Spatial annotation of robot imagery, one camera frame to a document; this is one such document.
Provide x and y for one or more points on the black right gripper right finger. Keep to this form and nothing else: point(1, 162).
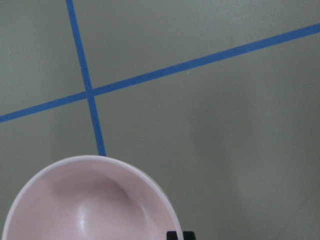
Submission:
point(189, 235)

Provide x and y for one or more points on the pink bowl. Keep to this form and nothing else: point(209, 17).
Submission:
point(91, 198)

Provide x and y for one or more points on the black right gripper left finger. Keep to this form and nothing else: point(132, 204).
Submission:
point(171, 235)

